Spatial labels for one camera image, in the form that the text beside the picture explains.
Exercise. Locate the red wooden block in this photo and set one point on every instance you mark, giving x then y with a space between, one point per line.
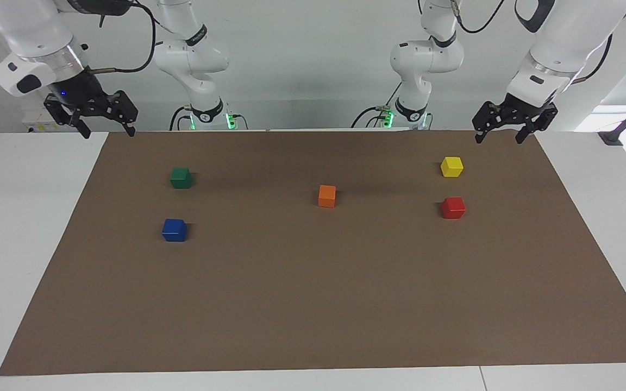
453 209

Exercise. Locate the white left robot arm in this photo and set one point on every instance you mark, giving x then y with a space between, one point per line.
563 38

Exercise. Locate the blue wooden block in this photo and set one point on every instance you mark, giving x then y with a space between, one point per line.
174 231

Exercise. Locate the orange wooden block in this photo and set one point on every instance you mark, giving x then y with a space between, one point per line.
327 197

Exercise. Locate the green wooden block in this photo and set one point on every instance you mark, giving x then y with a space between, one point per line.
181 178

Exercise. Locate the white box with yellow labels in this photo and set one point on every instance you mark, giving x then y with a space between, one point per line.
36 120

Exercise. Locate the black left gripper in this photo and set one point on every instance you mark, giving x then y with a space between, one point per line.
525 111

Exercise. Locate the yellow wooden block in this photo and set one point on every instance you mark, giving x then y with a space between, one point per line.
451 167

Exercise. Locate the brown table mat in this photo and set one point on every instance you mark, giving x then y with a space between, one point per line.
313 282

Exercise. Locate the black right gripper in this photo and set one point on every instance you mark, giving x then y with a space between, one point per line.
82 95

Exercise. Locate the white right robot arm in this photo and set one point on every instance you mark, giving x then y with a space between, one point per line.
25 32

